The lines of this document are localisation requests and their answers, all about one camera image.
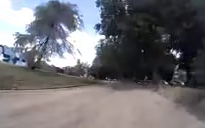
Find low bushes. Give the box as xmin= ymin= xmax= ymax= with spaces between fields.
xmin=51 ymin=59 xmax=92 ymax=78

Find pale dirt path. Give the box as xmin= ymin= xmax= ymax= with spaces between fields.
xmin=0 ymin=84 xmax=205 ymax=128

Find group of dark trees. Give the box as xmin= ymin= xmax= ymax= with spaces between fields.
xmin=89 ymin=0 xmax=205 ymax=89

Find large pale green tree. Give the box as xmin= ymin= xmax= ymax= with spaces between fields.
xmin=12 ymin=0 xmax=85 ymax=70

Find dry grass verge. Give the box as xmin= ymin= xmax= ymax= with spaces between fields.
xmin=0 ymin=61 xmax=106 ymax=92

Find painted wall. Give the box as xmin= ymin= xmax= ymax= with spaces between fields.
xmin=0 ymin=41 xmax=28 ymax=68

